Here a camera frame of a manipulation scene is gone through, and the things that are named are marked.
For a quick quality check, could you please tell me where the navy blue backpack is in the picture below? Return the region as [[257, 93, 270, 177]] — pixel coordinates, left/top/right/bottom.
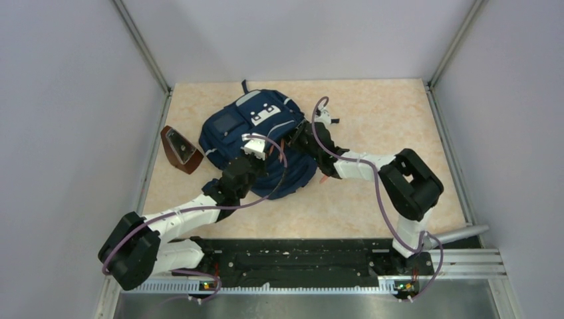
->
[[198, 81, 317, 200]]

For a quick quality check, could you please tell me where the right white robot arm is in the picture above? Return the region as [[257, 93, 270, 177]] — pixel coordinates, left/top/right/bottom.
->
[[288, 121, 444, 274]]

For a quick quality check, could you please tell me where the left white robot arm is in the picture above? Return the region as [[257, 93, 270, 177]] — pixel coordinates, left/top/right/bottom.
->
[[98, 155, 266, 290]]

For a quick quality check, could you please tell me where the brown wedge stand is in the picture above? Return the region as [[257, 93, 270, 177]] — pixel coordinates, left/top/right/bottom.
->
[[160, 126, 204, 175]]

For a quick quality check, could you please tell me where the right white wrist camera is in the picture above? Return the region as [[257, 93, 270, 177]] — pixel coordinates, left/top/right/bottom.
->
[[314, 107, 341, 126]]

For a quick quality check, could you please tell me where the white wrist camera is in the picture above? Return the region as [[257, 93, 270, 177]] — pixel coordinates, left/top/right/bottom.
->
[[241, 134, 268, 161], [314, 107, 341, 126]]

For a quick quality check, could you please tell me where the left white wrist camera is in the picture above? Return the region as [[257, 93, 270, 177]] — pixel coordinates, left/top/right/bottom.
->
[[241, 134, 268, 161]]

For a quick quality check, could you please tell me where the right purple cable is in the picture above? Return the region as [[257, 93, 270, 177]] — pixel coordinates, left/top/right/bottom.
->
[[311, 96, 445, 304]]

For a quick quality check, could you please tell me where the purple cable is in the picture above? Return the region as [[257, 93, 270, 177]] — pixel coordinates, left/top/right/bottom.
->
[[101, 134, 289, 304], [311, 96, 445, 304]]

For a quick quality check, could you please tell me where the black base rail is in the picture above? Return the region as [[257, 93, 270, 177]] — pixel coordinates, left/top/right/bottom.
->
[[191, 236, 434, 289]]

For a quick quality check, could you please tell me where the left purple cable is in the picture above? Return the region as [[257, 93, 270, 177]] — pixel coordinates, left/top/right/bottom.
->
[[101, 134, 289, 304]]

